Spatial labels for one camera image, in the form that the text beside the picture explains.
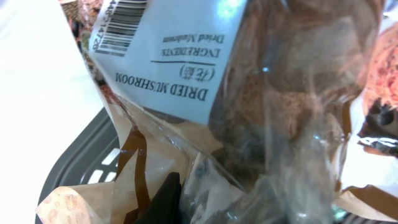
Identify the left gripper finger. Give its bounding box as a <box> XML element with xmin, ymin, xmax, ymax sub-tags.
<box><xmin>135</xmin><ymin>172</ymin><xmax>182</xmax><ymax>224</ymax></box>

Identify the dried mushroom bag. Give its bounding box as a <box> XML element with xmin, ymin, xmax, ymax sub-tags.
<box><xmin>35</xmin><ymin>0</ymin><xmax>397</xmax><ymax>223</ymax></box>

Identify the grey plastic laundry basket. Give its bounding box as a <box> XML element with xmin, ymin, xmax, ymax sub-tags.
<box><xmin>39</xmin><ymin>109</ymin><xmax>119</xmax><ymax>221</ymax></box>

